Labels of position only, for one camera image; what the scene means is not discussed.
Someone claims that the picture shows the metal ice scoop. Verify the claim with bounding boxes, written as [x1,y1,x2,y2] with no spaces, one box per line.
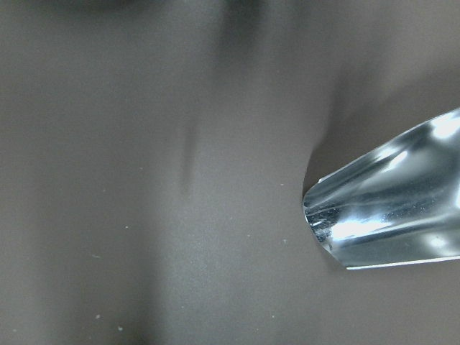
[303,110,459,270]

